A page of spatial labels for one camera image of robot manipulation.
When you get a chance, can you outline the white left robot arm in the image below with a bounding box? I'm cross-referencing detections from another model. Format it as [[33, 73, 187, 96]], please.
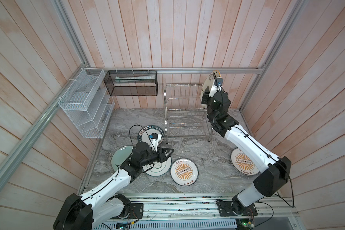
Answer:
[[53, 142, 174, 230]]

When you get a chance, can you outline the orange sunburst plate right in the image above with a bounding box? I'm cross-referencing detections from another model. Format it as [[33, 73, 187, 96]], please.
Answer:
[[231, 148, 260, 176]]

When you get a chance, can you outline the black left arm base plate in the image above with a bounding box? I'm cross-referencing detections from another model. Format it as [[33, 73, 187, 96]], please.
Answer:
[[114, 203, 144, 219]]

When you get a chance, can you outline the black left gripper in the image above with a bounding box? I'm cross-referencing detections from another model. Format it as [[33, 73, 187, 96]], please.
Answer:
[[140, 147, 174, 167]]

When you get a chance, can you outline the white wire mesh shelf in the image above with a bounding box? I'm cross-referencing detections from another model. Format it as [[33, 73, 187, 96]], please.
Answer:
[[58, 68, 115, 139]]

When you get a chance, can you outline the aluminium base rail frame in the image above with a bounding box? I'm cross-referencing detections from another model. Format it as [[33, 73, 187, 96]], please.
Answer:
[[94, 192, 300, 230]]

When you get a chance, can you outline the dark-rim lettered white plate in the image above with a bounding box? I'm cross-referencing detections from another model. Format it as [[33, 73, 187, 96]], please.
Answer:
[[138, 125, 165, 144]]

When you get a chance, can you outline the white plate with flower outline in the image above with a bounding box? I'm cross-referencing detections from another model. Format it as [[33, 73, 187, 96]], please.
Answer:
[[143, 157, 172, 177]]

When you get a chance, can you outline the cream plate with berry sprigs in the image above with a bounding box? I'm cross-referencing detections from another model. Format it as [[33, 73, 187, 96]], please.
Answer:
[[200, 72, 213, 108]]

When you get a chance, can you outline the orange sunburst plate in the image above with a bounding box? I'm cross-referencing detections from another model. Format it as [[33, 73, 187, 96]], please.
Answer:
[[170, 158, 199, 186], [231, 148, 260, 176]]

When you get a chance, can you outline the pale green plate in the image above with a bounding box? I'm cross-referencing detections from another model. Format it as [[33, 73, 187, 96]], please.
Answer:
[[111, 146, 133, 171]]

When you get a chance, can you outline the black mesh wall basket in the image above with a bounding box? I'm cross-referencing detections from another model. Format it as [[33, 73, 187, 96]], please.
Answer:
[[103, 70, 158, 96]]

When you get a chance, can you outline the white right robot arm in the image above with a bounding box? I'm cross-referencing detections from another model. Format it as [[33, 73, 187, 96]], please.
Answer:
[[201, 91, 291, 216]]

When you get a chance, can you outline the stainless steel dish rack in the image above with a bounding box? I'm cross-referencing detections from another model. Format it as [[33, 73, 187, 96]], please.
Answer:
[[163, 83, 213, 143]]

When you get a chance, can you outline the cat and stars orange-rim plate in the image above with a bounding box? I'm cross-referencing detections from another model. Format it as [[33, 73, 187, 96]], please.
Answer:
[[212, 71, 223, 85]]

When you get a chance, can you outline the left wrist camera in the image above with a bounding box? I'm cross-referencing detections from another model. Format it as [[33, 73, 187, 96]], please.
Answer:
[[149, 133, 162, 151]]

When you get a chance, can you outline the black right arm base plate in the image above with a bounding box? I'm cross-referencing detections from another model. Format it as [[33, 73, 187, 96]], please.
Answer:
[[216, 199, 258, 217]]

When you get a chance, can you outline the orange sunburst plate centre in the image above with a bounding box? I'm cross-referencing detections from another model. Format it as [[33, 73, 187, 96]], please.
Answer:
[[170, 158, 199, 186]]

